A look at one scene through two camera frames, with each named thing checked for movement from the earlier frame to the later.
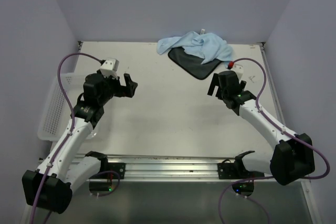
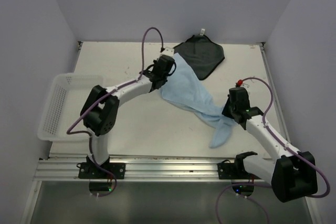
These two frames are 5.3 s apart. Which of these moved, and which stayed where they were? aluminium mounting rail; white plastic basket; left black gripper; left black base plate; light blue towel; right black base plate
Moved: left black gripper; light blue towel
Stayed: aluminium mounting rail; white plastic basket; right black base plate; left black base plate
